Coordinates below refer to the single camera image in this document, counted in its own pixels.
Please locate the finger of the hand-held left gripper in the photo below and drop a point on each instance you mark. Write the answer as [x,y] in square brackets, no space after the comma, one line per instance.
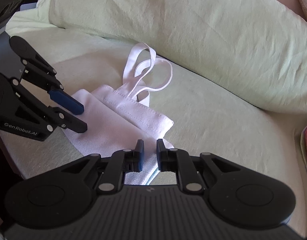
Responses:
[73,125]
[66,102]

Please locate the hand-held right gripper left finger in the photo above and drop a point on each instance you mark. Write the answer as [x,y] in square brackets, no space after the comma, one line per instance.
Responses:
[141,155]

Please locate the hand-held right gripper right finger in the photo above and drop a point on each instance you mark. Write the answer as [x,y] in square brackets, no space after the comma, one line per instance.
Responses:
[160,155]

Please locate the white shopping bag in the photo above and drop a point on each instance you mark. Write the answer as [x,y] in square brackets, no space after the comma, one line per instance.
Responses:
[123,115]

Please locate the green covered sofa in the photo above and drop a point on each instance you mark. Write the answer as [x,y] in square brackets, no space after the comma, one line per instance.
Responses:
[206,30]

